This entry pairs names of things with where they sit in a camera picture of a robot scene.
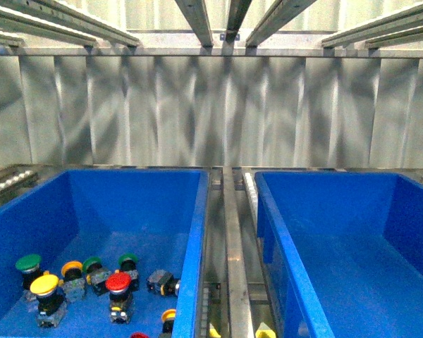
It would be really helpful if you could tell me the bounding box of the red mushroom push button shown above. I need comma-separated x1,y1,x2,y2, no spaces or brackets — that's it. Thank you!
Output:
105,272,133,324

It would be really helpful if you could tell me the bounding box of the white roller track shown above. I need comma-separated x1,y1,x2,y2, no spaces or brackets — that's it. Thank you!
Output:
243,172,258,224

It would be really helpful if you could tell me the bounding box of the blue left plastic bin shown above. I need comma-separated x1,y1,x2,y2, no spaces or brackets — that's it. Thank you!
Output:
0,170,208,337

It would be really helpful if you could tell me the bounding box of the blue plastic bin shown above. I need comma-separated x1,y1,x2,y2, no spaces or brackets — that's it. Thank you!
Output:
255,172,423,337
0,170,208,337

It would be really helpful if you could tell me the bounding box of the green rear push button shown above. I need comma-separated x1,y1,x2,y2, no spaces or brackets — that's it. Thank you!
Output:
118,253,140,292

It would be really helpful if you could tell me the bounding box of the blue right plastic bin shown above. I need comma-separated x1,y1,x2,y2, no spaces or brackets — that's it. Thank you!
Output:
255,172,423,337

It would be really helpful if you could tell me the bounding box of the small yellow push button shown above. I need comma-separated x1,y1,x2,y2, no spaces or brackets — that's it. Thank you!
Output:
61,261,86,303

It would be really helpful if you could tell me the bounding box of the red button at bottom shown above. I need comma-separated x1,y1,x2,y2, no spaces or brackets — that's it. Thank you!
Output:
130,332,149,338

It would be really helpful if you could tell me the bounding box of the green mushroom push button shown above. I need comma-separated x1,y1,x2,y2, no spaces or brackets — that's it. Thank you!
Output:
15,253,43,290

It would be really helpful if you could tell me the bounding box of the yellow mushroom push button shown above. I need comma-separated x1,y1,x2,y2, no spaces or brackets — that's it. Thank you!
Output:
30,274,67,328

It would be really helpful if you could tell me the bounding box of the metal centre rail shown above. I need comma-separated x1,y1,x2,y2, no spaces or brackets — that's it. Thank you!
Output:
222,167,255,337

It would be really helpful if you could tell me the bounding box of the yellow tag below rail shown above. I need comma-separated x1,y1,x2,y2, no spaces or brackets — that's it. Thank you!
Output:
255,322,276,338

